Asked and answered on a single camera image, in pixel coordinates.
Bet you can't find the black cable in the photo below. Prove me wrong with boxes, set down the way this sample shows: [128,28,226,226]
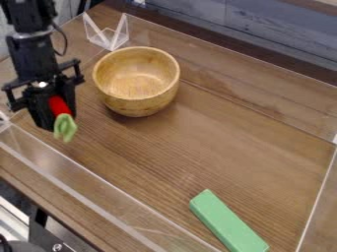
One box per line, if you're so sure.
[49,21,69,57]

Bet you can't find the wooden bowl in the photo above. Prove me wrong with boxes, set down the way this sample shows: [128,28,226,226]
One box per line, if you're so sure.
[92,46,180,117]

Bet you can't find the clear acrylic corner bracket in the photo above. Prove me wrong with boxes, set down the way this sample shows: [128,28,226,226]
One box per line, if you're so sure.
[81,13,128,51]

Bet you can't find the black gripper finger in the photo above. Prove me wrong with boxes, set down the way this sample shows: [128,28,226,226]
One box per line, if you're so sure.
[24,90,54,132]
[56,79,76,117]

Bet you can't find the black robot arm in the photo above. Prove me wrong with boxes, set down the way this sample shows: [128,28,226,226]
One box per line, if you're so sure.
[0,0,84,135]

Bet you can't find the black device with cable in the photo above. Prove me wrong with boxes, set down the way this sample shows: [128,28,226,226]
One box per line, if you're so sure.
[0,230,76,252]

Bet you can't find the clear acrylic front panel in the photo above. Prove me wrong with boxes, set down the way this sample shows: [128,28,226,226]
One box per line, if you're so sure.
[0,123,220,252]

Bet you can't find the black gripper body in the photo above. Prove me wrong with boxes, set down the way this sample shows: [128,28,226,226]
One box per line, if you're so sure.
[1,34,84,111]

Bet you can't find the green rectangular block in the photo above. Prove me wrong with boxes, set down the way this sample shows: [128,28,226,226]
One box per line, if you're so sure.
[189,189,270,252]

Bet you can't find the red plush strawberry green stem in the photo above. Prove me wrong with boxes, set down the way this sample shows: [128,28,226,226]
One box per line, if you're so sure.
[48,95,77,143]

